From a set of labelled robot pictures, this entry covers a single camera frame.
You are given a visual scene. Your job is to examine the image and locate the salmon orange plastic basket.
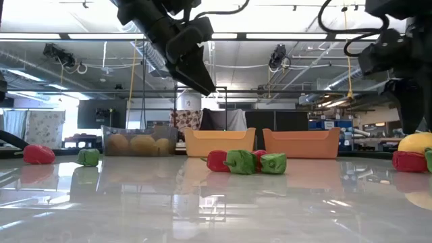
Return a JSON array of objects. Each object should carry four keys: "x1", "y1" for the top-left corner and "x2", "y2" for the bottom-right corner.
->
[{"x1": 262, "y1": 127, "x2": 341, "y2": 160}]

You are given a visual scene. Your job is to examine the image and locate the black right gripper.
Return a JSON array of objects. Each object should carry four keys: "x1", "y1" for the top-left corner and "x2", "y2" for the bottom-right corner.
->
[{"x1": 358, "y1": 29, "x2": 432, "y2": 135}]

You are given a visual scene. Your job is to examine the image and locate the black ceiling-hung camera device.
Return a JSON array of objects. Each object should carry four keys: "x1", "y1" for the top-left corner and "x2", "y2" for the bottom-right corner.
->
[
  {"x1": 268, "y1": 43, "x2": 292, "y2": 72},
  {"x1": 43, "y1": 43, "x2": 77, "y2": 68}
]

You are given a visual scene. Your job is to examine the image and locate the black curved cable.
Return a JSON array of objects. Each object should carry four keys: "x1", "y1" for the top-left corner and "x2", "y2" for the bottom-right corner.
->
[{"x1": 0, "y1": 130, "x2": 30, "y2": 152}]

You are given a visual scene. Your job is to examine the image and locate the yellow-orange plastic basket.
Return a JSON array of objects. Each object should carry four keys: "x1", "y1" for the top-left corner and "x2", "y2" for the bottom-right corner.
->
[{"x1": 183, "y1": 127, "x2": 257, "y2": 158}]

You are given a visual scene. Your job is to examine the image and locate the white cylindrical tank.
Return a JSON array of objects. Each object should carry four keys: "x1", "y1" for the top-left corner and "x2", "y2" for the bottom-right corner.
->
[{"x1": 177, "y1": 91, "x2": 203, "y2": 111}]

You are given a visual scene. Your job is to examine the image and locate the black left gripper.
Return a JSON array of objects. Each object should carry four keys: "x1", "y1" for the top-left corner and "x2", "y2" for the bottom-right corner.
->
[{"x1": 153, "y1": 16, "x2": 217, "y2": 97}]

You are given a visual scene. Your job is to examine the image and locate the black beam with light strips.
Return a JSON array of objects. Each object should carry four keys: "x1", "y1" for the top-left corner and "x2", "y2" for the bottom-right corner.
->
[{"x1": 0, "y1": 32, "x2": 381, "y2": 42}]

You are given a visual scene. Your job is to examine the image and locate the black partition panel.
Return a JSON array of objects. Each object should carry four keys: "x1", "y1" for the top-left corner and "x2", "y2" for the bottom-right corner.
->
[
  {"x1": 275, "y1": 110, "x2": 310, "y2": 129},
  {"x1": 244, "y1": 110, "x2": 276, "y2": 151}
]

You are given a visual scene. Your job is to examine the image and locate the black monitor screen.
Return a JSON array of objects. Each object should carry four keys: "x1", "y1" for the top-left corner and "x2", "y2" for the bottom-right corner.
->
[{"x1": 77, "y1": 99, "x2": 128, "y2": 130}]

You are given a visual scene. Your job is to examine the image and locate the black cloth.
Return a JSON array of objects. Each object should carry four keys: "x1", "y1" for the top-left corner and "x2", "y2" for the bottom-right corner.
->
[{"x1": 199, "y1": 107, "x2": 219, "y2": 131}]

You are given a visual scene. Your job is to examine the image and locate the light grey cloth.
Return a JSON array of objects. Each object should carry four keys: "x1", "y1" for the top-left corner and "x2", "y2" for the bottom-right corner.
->
[{"x1": 215, "y1": 108, "x2": 248, "y2": 132}]

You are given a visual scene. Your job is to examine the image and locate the silver spiral air duct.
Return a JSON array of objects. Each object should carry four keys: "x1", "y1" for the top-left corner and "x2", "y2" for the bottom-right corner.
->
[{"x1": 133, "y1": 20, "x2": 169, "y2": 77}]

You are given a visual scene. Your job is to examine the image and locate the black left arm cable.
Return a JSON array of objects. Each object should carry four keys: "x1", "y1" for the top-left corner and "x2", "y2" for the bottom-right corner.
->
[{"x1": 194, "y1": 0, "x2": 250, "y2": 20}]

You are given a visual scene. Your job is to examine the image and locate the grey translucent plastic basket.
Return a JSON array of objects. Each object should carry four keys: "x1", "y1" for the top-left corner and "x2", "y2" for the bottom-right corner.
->
[{"x1": 101, "y1": 125, "x2": 179, "y2": 157}]

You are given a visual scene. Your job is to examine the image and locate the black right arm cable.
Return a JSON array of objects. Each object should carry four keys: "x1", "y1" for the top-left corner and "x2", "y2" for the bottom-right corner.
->
[{"x1": 317, "y1": 0, "x2": 391, "y2": 58}]

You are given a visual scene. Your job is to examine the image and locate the brown patterned cloth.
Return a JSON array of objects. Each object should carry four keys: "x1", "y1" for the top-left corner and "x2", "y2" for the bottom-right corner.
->
[{"x1": 169, "y1": 109, "x2": 204, "y2": 133}]

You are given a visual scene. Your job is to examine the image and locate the yellow toy fruit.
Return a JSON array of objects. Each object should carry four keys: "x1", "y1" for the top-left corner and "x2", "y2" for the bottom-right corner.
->
[
  {"x1": 130, "y1": 134, "x2": 157, "y2": 156},
  {"x1": 107, "y1": 133, "x2": 130, "y2": 156},
  {"x1": 397, "y1": 132, "x2": 432, "y2": 156},
  {"x1": 154, "y1": 137, "x2": 170, "y2": 155}
]

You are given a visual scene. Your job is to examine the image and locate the green toy pepper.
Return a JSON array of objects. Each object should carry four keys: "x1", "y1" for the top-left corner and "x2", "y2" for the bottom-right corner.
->
[
  {"x1": 225, "y1": 149, "x2": 258, "y2": 176},
  {"x1": 423, "y1": 147, "x2": 432, "y2": 173},
  {"x1": 260, "y1": 153, "x2": 288, "y2": 175},
  {"x1": 76, "y1": 148, "x2": 101, "y2": 167}
]

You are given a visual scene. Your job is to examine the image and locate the black hanging cable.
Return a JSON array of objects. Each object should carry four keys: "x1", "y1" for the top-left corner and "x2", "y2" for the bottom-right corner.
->
[{"x1": 141, "y1": 38, "x2": 150, "y2": 129}]

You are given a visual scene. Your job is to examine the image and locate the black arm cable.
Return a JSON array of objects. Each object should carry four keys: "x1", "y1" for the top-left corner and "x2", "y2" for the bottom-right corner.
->
[
  {"x1": 194, "y1": 0, "x2": 250, "y2": 20},
  {"x1": 317, "y1": 0, "x2": 391, "y2": 58}
]

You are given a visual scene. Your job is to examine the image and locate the blue storage bins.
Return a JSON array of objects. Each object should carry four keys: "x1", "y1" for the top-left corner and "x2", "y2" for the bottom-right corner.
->
[{"x1": 308, "y1": 119, "x2": 354, "y2": 132}]

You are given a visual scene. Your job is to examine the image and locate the red toy pepper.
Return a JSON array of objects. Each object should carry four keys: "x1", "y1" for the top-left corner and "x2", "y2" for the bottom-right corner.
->
[
  {"x1": 252, "y1": 149, "x2": 268, "y2": 173},
  {"x1": 201, "y1": 150, "x2": 230, "y2": 173},
  {"x1": 391, "y1": 151, "x2": 429, "y2": 173},
  {"x1": 15, "y1": 144, "x2": 56, "y2": 165}
]

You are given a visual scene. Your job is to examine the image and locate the plain white curtain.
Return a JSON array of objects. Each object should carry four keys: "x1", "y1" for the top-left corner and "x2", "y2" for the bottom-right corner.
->
[{"x1": 2, "y1": 109, "x2": 28, "y2": 140}]

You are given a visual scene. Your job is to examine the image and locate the floral white curtain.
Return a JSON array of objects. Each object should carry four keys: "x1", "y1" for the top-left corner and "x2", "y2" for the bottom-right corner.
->
[{"x1": 25, "y1": 109, "x2": 67, "y2": 149}]

